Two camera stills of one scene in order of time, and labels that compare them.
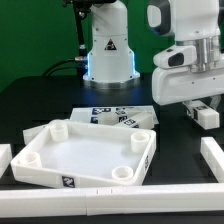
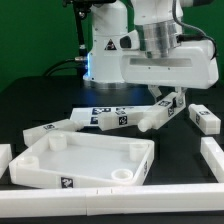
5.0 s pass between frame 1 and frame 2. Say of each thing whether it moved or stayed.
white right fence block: stayed
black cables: stayed
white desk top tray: moved
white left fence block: stayed
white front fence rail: stayed
